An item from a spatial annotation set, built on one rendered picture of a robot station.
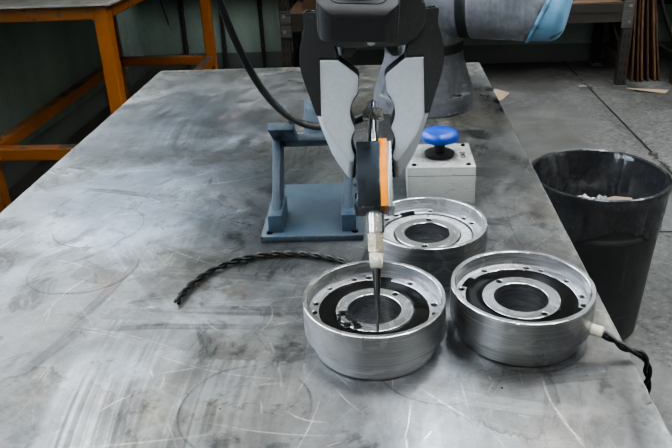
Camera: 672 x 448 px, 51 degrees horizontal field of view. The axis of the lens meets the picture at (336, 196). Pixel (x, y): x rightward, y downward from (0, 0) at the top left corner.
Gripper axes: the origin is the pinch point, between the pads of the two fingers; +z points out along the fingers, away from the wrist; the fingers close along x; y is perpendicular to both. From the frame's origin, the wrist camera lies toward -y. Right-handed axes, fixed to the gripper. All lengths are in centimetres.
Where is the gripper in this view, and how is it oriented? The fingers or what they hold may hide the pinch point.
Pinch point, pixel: (373, 163)
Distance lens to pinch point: 51.1
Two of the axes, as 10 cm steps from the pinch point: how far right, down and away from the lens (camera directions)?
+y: 0.4, -4.2, 9.1
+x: -10.0, 0.2, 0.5
